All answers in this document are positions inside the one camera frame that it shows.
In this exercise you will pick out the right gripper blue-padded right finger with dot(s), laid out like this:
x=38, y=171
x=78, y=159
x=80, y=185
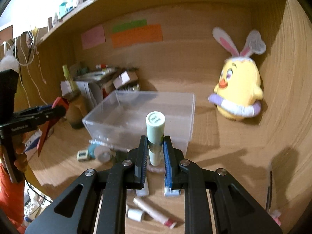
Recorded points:
x=214, y=199

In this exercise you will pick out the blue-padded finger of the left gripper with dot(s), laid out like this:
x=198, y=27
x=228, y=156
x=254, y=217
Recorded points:
x=41, y=108

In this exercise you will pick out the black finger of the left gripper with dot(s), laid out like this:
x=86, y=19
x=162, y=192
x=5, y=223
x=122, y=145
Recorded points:
x=44, y=116

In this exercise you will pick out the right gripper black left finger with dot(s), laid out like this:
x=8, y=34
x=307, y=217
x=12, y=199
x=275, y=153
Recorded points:
x=96, y=200

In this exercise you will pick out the red paper packet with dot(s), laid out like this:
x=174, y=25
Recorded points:
x=60, y=101

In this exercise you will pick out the small white dice eraser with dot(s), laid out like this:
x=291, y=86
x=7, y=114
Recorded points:
x=82, y=155

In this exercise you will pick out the pink-capped white tube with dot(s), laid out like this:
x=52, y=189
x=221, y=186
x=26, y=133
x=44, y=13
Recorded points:
x=154, y=213

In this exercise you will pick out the white pen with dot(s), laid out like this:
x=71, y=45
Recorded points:
x=110, y=146

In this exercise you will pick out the blue Max staples box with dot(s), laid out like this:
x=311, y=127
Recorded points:
x=168, y=192

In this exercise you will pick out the pale green cosmetic tube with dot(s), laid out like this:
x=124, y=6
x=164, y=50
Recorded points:
x=155, y=124

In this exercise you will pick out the mint green tube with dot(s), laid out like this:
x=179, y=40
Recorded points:
x=144, y=192

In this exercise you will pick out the white tape roll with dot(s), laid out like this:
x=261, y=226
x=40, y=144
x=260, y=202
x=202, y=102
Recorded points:
x=102, y=154

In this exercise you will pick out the dark green spray bottle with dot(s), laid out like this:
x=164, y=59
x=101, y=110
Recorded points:
x=119, y=156

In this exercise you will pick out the orange sleeve forearm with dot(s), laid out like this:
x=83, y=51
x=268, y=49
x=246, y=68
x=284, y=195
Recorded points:
x=12, y=200

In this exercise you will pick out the person's left hand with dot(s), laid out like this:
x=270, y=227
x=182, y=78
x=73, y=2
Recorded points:
x=21, y=162

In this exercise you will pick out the black comb with pink charm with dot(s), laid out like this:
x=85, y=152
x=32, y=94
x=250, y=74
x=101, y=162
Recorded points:
x=275, y=215

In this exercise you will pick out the small white cap bottle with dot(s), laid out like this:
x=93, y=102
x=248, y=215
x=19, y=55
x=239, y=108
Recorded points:
x=135, y=214

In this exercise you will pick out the brown jar with dark lid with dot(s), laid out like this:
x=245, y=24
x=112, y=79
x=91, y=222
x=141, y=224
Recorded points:
x=77, y=109

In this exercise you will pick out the yellow-green spray bottle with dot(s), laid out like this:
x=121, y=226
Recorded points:
x=68, y=77

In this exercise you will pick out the stack of papers and books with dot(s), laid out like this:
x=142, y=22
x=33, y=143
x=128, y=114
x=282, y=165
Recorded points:
x=91, y=85

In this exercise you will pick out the clear plastic storage bin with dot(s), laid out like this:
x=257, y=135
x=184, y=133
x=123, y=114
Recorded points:
x=119, y=121

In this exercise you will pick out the red and white marker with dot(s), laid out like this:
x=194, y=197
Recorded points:
x=102, y=66

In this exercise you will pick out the small white cardboard box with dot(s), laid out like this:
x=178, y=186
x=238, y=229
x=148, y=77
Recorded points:
x=124, y=79

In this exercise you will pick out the pink sticky note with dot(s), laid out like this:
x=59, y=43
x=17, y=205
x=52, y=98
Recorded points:
x=93, y=37

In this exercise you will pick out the white bowl of trinkets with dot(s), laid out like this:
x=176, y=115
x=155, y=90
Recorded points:
x=135, y=86

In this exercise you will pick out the yellow chick bunny plush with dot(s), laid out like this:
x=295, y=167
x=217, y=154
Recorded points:
x=238, y=93

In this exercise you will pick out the green sticky note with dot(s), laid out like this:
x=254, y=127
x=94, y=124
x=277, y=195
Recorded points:
x=129, y=25

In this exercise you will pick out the orange sticky note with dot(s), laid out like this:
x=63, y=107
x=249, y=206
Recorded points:
x=146, y=34

